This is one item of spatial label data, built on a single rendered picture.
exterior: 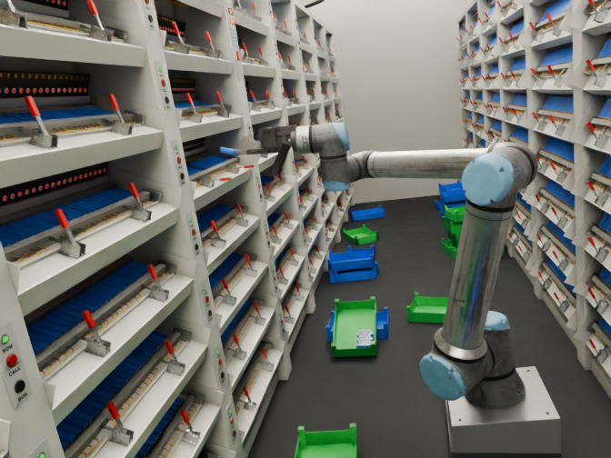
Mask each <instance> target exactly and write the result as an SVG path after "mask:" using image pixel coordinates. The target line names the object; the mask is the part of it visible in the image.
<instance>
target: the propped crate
mask: <svg viewBox="0 0 611 458"><path fill-rule="evenodd" d="M335 303H336V308H335V320H334V331H333V342H332V343H331V347H332V351H333V355H334V357H348V356H369V355H377V341H376V338H377V337H376V299H375V297H374V296H371V300H367V301H353V302H339V299H335ZM364 329H366V330H367V329H370V330H371V332H372V333H373V336H374V341H371V347H370V348H357V347H356V344H357V340H356V338H357V333H359V330H364Z"/></svg>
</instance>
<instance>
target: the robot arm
mask: <svg viewBox="0 0 611 458"><path fill-rule="evenodd" d="M258 137H259V141H255V139H254V138H253V136H252V135H250V134H249V135H247V136H244V137H243V138H242V145H241V149H237V150H235V151H234V153H236V154H274V153H278V155H277V157H276V159H275V162H274V164H273V165H272V166H271V171H270V174H271V175H273V176H277V175H278V174H280V173H281V172H282V166H283V164H284V162H285V159H286V157H287V155H288V152H289V150H290V148H291V146H292V149H293V151H294V152H298V153H299V154H316V153H319V156H320V165H321V174H322V182H323V187H324V189H325V190H327V191H332V192H339V191H345V190H348V189H350V186H351V184H350V183H353V182H355V181H358V180H361V179H364V178H431V179H462V188H463V191H465V196H466V211H465V216H464V221H463V225H462V231H461V235H460V240H459V245H458V250H457V255H456V264H455V269H454V273H453V278H452V283H451V288H450V293H449V298H448V303H447V308H446V317H445V321H444V326H443V327H442V328H440V329H438V330H437V331H436V333H435V337H434V342H433V347H432V350H431V352H430V353H429V354H426V355H425V356H424V357H423V359H422V360H421V362H420V364H419V366H420V367H419V371H420V374H421V377H422V379H423V381H424V382H425V384H426V385H427V386H428V387H429V389H430V390H431V391H432V392H433V393H434V394H436V395H437V396H439V397H441V398H443V399H445V400H448V401H455V400H457V399H459V398H460V397H462V396H465V397H466V399H467V400H468V401H469V402H470V403H471V404H473V405H475V406H478V407H481V408H486V409H504V408H508V407H511V406H514V405H516V404H518V403H520V402H522V401H523V400H524V398H525V396H526V388H525V385H524V382H523V381H522V379H521V377H520V376H519V374H518V372H517V371H516V366H515V359H514V353H513V347H512V341H511V334H510V327H509V324H508V321H507V318H506V317H505V316H504V315H503V314H501V313H498V312H493V311H489V306H490V303H491V299H492V295H493V291H494V287H495V283H496V277H497V272H498V268H499V265H500V261H501V256H502V253H503V249H504V245H505V240H506V234H507V230H508V226H509V222H510V218H511V214H512V211H513V210H514V208H515V204H516V197H517V193H518V191H520V190H522V189H524V188H526V187H528V186H529V185H530V184H531V183H532V182H533V181H534V180H535V178H536V175H537V171H538V161H537V159H536V156H535V154H534V153H533V152H532V151H531V150H530V149H529V148H528V147H526V146H524V145H522V144H517V143H509V142H503V143H492V144H491V145H489V147H488V148H482V149H455V150H426V151H399V152H377V151H375V150H365V151H362V152H360V153H357V154H351V155H349V156H347V151H349V150H350V140H349V134H348V130H347V127H346V124H345V123H332V124H316V125H305V126H298V127H297V128H296V129H295V125H286V126H272V127H271V126H270V127H265V128H261V129H259V136H258ZM288 138H289V139H290V140H291V141H288Z"/></svg>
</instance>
